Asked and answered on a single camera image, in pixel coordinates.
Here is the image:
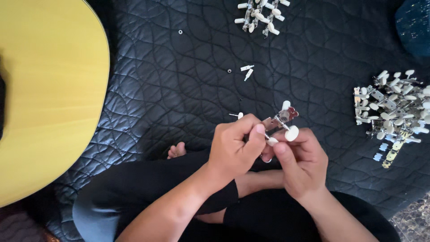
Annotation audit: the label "dark blue cloth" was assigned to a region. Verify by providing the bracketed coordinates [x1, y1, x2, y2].
[395, 0, 430, 58]

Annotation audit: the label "person's left hand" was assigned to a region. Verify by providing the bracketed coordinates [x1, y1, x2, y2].
[205, 114, 267, 187]

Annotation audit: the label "person's bare foot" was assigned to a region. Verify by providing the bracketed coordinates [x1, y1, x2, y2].
[167, 141, 187, 160]

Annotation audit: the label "tuning machine strip white knobs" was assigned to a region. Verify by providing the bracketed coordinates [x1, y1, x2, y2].
[234, 0, 256, 33]
[262, 0, 291, 37]
[251, 0, 271, 26]

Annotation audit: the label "yellow acoustic guitar body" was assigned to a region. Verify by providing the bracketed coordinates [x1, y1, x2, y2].
[0, 0, 110, 208]

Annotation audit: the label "person's legs in black trousers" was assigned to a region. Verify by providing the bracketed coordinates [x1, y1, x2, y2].
[72, 148, 401, 242]

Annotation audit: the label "metal tuning machine white knobs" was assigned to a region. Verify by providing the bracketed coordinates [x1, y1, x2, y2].
[262, 100, 300, 147]

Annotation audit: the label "black quilted mat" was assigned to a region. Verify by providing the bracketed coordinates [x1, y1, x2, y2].
[44, 0, 430, 242]

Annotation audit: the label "person's right hand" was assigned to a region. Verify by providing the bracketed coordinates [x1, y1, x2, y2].
[261, 128, 329, 204]

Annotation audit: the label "pile of guitar tuning machines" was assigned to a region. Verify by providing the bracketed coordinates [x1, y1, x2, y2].
[353, 69, 430, 169]

